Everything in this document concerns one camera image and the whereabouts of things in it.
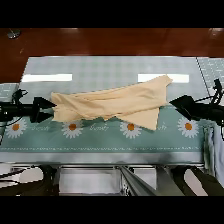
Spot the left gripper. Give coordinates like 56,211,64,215
20,96,57,124

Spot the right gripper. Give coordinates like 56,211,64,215
185,95,205,122

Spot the yellow T-shirt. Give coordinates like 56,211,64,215
50,74,174,132

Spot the pale blue garment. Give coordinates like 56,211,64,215
203,122,224,188

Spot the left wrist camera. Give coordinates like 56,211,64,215
11,88,30,105

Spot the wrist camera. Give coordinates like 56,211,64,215
212,78,224,102
11,88,30,105

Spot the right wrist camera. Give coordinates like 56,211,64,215
212,78,224,102

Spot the black cable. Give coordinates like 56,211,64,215
0,120,12,129

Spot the silver frame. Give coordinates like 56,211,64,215
0,161,224,197

